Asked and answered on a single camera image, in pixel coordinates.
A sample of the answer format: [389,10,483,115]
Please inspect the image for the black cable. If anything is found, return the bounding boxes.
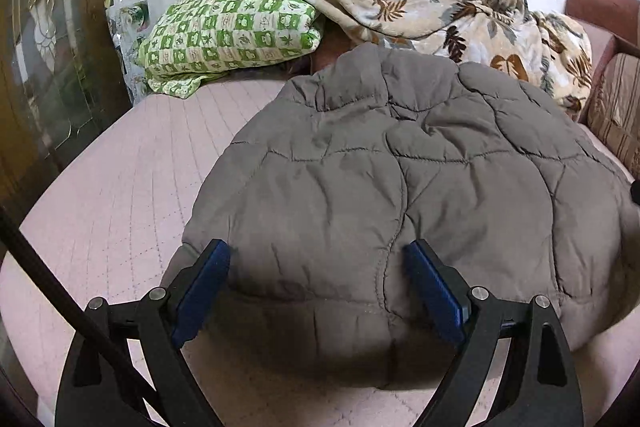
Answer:
[0,207,162,427]

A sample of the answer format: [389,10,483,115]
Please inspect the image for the striped beige cushion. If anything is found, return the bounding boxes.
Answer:
[586,52,640,182]

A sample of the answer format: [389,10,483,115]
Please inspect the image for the red brown padded headboard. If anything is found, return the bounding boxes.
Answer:
[565,0,640,60]

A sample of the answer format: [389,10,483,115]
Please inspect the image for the green checkered pillow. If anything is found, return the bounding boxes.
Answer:
[135,0,326,100]

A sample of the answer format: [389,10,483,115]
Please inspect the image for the wooden door with patterned glass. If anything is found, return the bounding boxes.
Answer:
[0,0,135,228]

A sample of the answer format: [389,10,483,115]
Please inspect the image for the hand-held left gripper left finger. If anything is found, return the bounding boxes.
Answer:
[55,238,232,427]

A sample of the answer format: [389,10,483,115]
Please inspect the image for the reddish brown pillow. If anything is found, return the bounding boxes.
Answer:
[284,38,351,78]

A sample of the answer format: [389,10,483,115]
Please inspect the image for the grey puffer jacket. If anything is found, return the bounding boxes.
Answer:
[160,42,640,392]

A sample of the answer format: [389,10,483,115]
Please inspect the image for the beige leaf print blanket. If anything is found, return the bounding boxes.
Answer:
[249,0,593,122]

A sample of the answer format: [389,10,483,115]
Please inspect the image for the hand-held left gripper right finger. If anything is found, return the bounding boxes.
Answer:
[402,238,585,427]

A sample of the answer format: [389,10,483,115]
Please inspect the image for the clear printed plastic bag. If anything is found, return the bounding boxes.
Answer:
[104,0,153,105]

